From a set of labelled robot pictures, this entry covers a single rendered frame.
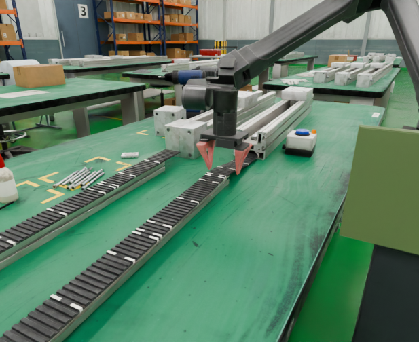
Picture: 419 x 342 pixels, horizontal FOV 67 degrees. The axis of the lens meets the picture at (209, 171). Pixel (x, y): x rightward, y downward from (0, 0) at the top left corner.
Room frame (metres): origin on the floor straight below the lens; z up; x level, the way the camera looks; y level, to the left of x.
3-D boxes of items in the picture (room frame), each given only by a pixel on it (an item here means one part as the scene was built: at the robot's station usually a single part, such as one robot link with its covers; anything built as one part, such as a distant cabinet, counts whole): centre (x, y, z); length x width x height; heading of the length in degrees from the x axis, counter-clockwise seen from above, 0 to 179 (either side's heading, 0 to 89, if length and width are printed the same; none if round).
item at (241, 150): (0.73, -0.06, 0.85); 0.07 x 0.07 x 0.09; 64
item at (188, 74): (1.38, 0.11, 0.89); 0.20 x 0.08 x 0.22; 87
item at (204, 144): (0.76, -0.01, 0.85); 0.07 x 0.07 x 0.09; 64
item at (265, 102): (1.36, -0.13, 0.82); 0.80 x 0.10 x 0.09; 154
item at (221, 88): (0.75, -0.03, 0.98); 0.07 x 0.06 x 0.07; 73
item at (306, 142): (0.97, -0.28, 0.81); 0.10 x 0.08 x 0.06; 64
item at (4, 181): (0.63, 0.45, 0.84); 0.04 x 0.04 x 0.12
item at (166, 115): (1.19, 0.13, 0.83); 0.11 x 0.10 x 0.10; 73
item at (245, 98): (1.36, -0.13, 0.87); 0.16 x 0.11 x 0.07; 154
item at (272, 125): (1.27, -0.30, 0.82); 0.80 x 0.10 x 0.09; 154
